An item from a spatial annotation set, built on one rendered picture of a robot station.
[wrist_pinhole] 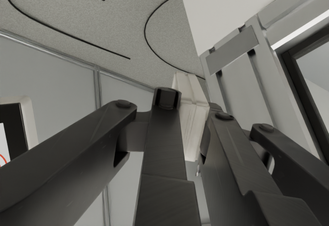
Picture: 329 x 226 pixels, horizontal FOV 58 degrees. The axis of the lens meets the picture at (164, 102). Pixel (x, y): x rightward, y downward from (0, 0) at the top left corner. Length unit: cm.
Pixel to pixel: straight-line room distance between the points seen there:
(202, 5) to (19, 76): 136
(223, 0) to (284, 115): 15
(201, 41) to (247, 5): 6
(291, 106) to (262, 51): 6
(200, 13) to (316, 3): 13
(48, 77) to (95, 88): 30
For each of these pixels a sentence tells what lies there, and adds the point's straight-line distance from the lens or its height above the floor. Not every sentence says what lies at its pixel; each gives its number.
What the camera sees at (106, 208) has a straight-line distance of 162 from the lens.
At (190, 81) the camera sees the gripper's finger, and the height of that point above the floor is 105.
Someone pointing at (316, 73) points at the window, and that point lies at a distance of 28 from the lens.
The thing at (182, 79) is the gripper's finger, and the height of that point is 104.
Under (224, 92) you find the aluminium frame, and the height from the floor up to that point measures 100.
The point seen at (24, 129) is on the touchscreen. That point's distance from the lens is 37.
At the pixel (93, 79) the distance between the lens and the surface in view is 190.
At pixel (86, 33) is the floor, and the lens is 172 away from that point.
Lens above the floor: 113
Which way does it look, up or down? 27 degrees down
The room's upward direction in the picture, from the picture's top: 169 degrees clockwise
